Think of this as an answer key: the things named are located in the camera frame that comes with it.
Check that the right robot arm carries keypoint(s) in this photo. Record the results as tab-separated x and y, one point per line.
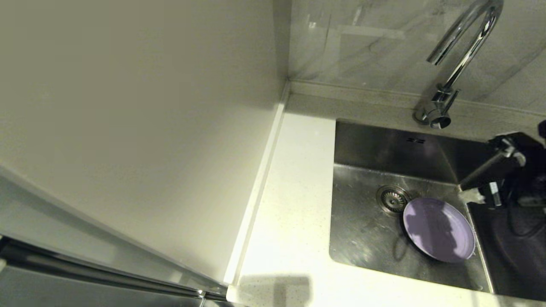
542	128

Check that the lilac round plate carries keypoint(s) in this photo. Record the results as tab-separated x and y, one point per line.
437	232

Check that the tall white cabinet panel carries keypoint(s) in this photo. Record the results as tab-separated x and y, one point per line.
128	106

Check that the stainless steel sink basin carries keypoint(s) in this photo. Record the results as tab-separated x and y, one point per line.
371	243

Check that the grey glossy appliance door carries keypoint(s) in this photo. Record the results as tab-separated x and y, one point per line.
64	294

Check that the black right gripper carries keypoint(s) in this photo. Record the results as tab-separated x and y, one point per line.
529	179

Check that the chrome gooseneck faucet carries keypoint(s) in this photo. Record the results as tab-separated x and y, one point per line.
465	59

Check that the metal sink drain strainer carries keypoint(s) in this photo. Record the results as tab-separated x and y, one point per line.
391	199

